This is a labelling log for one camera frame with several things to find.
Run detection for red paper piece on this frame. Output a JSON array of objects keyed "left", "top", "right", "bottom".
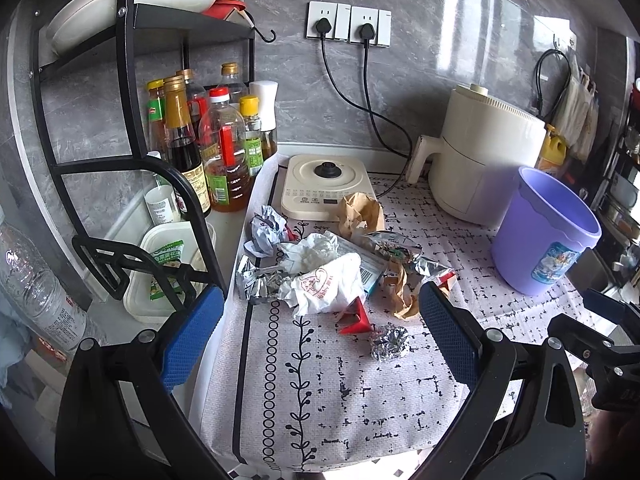
[{"left": 337, "top": 297, "right": 372, "bottom": 335}]

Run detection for white tissue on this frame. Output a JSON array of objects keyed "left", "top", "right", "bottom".
[{"left": 279, "top": 231, "right": 338, "bottom": 275}]

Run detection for shiny snack foil bag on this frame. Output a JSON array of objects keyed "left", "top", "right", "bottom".
[{"left": 359, "top": 231, "right": 456, "bottom": 286}]

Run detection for blue white cardboard box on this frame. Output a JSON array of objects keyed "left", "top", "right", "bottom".
[{"left": 337, "top": 237, "right": 387, "bottom": 295}]

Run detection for purple plastic trash bucket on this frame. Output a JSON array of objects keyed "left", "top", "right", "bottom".
[{"left": 490, "top": 166, "right": 602, "bottom": 297}]

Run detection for black metal kitchen rack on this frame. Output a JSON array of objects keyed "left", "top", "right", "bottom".
[{"left": 29, "top": 0, "right": 262, "bottom": 311}]

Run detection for white lidded food container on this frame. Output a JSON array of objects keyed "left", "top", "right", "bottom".
[{"left": 122, "top": 220, "right": 217, "bottom": 325}]

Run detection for small foil ball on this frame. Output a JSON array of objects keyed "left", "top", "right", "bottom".
[{"left": 370, "top": 323, "right": 409, "bottom": 362}]

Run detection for clear plastic water bottle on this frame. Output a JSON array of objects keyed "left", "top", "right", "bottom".
[{"left": 1, "top": 211, "right": 107, "bottom": 353}]

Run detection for brown paper scrap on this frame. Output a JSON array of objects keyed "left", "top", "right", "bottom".
[{"left": 382, "top": 261, "right": 419, "bottom": 321}]

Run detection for crumpled silver foil wrapper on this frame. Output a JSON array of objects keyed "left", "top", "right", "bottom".
[{"left": 235, "top": 256, "right": 290, "bottom": 304}]

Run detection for yellow dish soap bottle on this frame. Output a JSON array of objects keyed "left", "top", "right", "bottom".
[{"left": 536, "top": 124, "right": 567, "bottom": 176}]

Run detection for small white cap jar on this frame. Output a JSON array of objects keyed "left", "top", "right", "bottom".
[{"left": 144, "top": 185, "right": 181, "bottom": 226}]

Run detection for white red printed paper bag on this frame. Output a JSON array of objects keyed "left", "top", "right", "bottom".
[{"left": 279, "top": 252, "right": 366, "bottom": 318}]

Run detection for crumpled white blue wrapper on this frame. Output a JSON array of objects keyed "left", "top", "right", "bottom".
[{"left": 244, "top": 205, "right": 297, "bottom": 258}]

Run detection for hanging beige bags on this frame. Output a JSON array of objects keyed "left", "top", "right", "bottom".
[{"left": 551, "top": 51, "right": 599, "bottom": 164}]

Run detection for white air fryer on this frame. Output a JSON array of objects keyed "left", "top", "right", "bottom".
[{"left": 406, "top": 84, "right": 546, "bottom": 229}]

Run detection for crumpled brown paper bag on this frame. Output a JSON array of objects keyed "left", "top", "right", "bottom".
[{"left": 336, "top": 192, "right": 385, "bottom": 240}]

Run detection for dark soy sauce bottle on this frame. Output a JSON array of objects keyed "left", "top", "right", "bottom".
[{"left": 164, "top": 75, "right": 212, "bottom": 216}]

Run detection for red cap oil bottle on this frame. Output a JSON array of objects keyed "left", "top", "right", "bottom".
[{"left": 198, "top": 87, "right": 252, "bottom": 212}]

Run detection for cream induction cooker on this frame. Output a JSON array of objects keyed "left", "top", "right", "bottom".
[{"left": 281, "top": 155, "right": 376, "bottom": 221}]

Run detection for green label sauce bottle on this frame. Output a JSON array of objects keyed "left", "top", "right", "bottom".
[{"left": 146, "top": 79, "right": 167, "bottom": 159}]

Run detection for yellow cap green label bottle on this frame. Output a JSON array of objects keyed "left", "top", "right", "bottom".
[{"left": 239, "top": 94, "right": 264, "bottom": 178}]

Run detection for white top oil sprayer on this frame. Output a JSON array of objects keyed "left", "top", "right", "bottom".
[{"left": 248, "top": 80, "right": 278, "bottom": 159}]

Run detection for gold cap clear bottle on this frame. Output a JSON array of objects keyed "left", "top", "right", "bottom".
[{"left": 219, "top": 62, "right": 247, "bottom": 107}]

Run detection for red container on rack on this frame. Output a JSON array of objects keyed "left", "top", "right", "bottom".
[{"left": 203, "top": 0, "right": 246, "bottom": 21}]

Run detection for hanging black coiled cable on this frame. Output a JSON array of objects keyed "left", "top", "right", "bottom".
[{"left": 531, "top": 48, "right": 573, "bottom": 124}]

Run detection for right black power cable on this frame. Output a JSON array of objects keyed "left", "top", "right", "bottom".
[{"left": 358, "top": 22, "right": 414, "bottom": 198}]

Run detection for black power cable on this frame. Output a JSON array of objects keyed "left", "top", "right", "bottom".
[
  {"left": 358, "top": 22, "right": 414, "bottom": 198},
  {"left": 314, "top": 17, "right": 414, "bottom": 162}
]

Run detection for right white wall socket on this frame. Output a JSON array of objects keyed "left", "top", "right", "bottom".
[{"left": 348, "top": 6, "right": 393, "bottom": 48}]

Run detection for white wall socket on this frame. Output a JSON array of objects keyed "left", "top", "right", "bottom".
[
  {"left": 348, "top": 6, "right": 393, "bottom": 48},
  {"left": 305, "top": 1, "right": 352, "bottom": 41}
]

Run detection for left black power cable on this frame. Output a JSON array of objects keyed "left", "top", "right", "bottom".
[{"left": 314, "top": 17, "right": 414, "bottom": 162}]

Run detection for left white wall socket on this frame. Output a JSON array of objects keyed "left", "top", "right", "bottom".
[{"left": 305, "top": 1, "right": 352, "bottom": 41}]

